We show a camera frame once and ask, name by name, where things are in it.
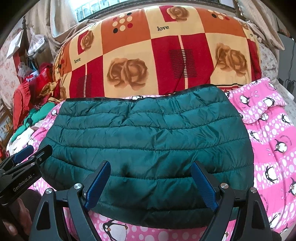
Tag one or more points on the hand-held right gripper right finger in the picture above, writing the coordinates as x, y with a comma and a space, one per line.
205, 185

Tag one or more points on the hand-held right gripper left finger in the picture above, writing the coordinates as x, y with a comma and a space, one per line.
97, 185

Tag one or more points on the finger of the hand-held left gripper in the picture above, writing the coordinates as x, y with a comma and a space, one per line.
39, 155
23, 154

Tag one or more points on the dark green puffer jacket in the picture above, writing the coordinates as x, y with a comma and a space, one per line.
150, 139

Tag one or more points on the person's left hand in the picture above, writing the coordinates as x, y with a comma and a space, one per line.
24, 213

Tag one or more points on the white cloth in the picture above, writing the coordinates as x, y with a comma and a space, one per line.
22, 139

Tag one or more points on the wooden chair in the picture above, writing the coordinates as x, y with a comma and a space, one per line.
5, 120

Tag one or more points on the bright green garment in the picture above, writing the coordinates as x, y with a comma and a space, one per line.
38, 115

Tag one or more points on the red cloth pile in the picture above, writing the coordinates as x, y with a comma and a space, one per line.
30, 88

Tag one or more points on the rose print pillowcase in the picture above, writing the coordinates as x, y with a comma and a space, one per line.
49, 89

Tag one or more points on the pink penguin print blanket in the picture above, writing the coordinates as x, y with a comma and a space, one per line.
270, 143

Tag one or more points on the white paper bag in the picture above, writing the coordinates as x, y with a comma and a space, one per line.
15, 44

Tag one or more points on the grey plastic bag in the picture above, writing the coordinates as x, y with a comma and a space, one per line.
38, 44

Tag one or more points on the pale floral sheet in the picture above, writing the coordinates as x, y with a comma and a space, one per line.
268, 62

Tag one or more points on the folded rose print quilt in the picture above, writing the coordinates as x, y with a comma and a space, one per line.
150, 51

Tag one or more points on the beige lace curtain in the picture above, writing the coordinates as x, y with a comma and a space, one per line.
261, 20

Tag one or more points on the window frame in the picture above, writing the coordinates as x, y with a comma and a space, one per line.
104, 9

